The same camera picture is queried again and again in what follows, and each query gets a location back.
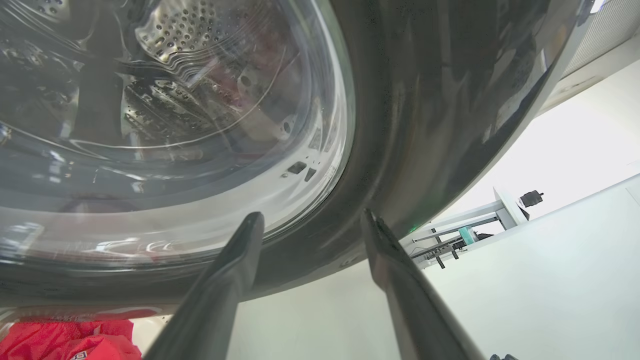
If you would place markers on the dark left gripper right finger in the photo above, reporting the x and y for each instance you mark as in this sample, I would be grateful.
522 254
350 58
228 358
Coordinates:
415 310

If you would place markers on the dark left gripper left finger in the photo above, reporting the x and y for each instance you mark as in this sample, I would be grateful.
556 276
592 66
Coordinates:
215 300

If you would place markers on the red garment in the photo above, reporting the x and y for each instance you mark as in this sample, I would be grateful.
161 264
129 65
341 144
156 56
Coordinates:
95 350

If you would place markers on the red shorts white stripes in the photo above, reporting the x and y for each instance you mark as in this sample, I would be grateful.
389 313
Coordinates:
45 331

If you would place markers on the black round glass washer door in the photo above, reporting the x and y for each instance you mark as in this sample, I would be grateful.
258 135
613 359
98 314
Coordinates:
400 125

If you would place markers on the white front-load washing machine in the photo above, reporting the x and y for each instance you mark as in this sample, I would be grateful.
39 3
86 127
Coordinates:
75 299

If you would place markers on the teal box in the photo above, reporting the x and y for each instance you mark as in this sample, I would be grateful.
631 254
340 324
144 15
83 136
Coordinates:
469 235

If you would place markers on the white table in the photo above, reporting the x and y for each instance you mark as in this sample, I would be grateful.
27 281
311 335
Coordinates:
505 210

